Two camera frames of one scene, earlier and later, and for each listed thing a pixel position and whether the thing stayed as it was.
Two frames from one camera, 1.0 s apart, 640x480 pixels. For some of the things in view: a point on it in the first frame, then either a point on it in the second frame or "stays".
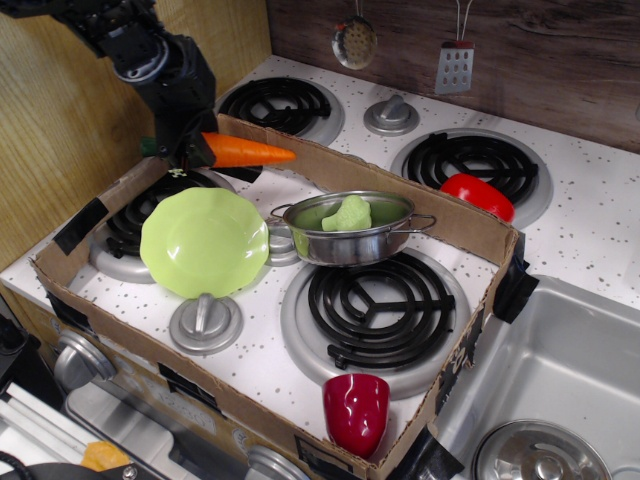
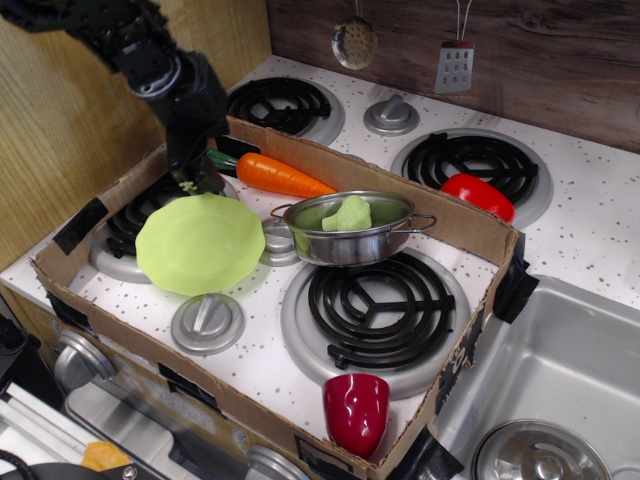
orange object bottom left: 104,456 stays
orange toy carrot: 226,151 -> 272,173
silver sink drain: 539,449 stays
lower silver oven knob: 267,463 stays
